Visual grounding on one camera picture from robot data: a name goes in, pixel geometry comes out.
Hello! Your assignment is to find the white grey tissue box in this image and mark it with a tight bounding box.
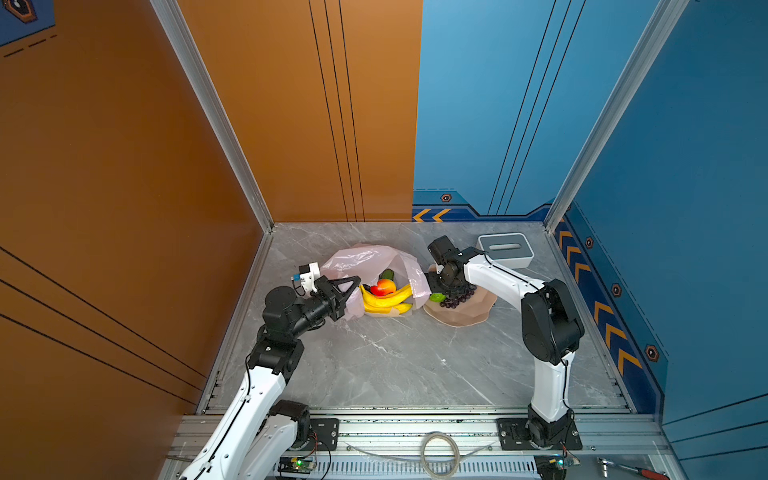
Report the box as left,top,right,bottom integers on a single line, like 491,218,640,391
477,233,535,269

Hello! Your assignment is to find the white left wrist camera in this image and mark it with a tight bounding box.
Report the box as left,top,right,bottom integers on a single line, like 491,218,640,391
291,262,320,297

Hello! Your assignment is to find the coiled clear cable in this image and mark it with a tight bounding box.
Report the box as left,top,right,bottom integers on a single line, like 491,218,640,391
344,431,499,480

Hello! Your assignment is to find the aluminium front rail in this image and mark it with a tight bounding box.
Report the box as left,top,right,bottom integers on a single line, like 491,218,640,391
179,407,667,480

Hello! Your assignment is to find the aluminium corner post right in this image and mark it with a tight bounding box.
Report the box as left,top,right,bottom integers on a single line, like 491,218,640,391
544,0,689,234

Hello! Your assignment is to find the beige fruit plate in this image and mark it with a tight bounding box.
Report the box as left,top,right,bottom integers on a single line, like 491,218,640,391
424,274,498,328

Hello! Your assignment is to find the aluminium corner post left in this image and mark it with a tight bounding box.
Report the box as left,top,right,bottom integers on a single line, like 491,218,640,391
150,0,274,234

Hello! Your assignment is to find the yellow banana bunch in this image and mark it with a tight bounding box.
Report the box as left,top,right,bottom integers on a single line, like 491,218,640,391
360,285,413,316

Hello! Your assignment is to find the red handled tool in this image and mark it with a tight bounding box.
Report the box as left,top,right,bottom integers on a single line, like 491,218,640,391
597,457,670,480

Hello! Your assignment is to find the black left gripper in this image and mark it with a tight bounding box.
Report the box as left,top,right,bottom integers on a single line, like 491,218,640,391
288,276,358,345

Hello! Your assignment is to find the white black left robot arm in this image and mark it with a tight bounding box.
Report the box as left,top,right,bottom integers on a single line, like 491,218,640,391
180,276,361,479

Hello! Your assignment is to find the pink plastic bag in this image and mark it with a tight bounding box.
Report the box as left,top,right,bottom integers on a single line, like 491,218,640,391
320,244,431,319

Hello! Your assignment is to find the dark purple grape bunch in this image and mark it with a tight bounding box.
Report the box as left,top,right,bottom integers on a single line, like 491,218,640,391
439,284,477,309

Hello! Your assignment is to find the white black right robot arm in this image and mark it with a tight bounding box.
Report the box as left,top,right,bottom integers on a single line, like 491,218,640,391
426,233,585,454

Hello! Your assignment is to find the aluminium corner post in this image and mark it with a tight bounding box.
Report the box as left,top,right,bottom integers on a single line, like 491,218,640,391
150,0,274,234
544,0,689,234

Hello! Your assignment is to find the green circuit board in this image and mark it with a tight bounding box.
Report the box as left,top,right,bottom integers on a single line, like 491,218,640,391
276,456,317,476

